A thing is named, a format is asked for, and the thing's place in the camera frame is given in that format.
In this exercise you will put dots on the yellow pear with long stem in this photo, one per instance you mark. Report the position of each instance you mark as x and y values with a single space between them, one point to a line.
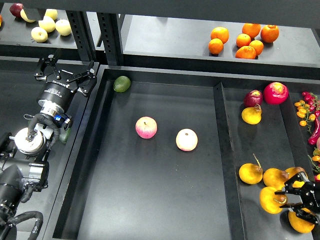
251 173

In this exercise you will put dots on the pale yellow pear top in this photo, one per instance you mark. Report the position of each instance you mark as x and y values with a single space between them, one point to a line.
52 13

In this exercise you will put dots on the red chili pepper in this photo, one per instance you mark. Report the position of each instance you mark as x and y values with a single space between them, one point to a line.
312 140

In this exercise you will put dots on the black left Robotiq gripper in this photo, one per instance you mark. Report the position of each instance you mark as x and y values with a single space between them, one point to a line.
60 85

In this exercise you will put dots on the cherry tomato and pepper bunch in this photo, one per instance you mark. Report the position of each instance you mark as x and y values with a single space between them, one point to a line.
307 109

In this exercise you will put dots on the orange far left top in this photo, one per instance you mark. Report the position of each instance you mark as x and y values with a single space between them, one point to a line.
221 33

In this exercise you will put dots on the pale yellow pear under label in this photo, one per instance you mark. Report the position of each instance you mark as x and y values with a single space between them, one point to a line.
25 18

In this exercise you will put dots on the black left tray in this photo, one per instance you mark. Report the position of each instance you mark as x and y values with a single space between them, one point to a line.
63 201

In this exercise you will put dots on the pale yellow pear middle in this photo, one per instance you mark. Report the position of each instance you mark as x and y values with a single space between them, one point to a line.
47 23

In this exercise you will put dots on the black perforated rack post left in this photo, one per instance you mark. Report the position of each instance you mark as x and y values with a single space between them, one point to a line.
82 34

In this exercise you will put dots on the dark green avocado by wall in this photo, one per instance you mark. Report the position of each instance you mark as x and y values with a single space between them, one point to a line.
64 135

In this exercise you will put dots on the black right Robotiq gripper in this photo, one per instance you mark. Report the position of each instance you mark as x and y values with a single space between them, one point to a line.
311 197

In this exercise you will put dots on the small orange centre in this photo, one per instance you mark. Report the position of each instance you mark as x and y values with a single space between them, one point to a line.
243 40

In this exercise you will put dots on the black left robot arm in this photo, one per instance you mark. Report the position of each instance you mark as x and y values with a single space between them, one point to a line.
24 166

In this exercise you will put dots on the black centre tray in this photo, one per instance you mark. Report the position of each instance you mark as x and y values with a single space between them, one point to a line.
149 189

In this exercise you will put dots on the yellow pear middle right tray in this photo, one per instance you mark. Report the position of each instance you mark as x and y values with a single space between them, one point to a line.
276 178

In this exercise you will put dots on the dark red apple right tray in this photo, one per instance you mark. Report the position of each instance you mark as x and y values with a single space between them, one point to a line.
253 98

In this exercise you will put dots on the pink red apple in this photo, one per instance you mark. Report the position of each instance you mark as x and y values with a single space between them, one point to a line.
146 127

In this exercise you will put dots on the orange right of centre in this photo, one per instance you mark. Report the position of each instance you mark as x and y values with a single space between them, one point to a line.
258 46

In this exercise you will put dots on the black perforated rack post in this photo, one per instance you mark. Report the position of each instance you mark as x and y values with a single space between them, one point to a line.
82 34
110 32

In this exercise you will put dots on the green avocado at tray corner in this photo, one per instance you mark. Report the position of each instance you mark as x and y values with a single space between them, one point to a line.
121 84

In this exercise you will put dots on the pale yellow pear front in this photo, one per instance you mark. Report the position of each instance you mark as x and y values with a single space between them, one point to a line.
39 35

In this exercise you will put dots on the black tray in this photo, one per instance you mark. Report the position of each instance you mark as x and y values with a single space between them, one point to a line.
277 141
149 189
63 201

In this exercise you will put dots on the orange far left bottom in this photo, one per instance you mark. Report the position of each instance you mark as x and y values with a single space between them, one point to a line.
215 46

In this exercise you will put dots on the orange top right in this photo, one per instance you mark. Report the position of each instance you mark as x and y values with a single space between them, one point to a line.
269 33

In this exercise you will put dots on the dark red apple on shelf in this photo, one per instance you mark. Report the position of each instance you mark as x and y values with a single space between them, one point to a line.
15 9

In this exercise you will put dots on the orange top centre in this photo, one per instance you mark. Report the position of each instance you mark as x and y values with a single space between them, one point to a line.
251 29

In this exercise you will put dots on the orange front of group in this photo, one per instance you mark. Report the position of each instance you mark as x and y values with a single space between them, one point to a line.
246 52

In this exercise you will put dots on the black right tray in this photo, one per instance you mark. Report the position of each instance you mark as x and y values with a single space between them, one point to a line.
277 141

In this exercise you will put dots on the pale peach apple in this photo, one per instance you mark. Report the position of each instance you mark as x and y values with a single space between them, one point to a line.
186 140

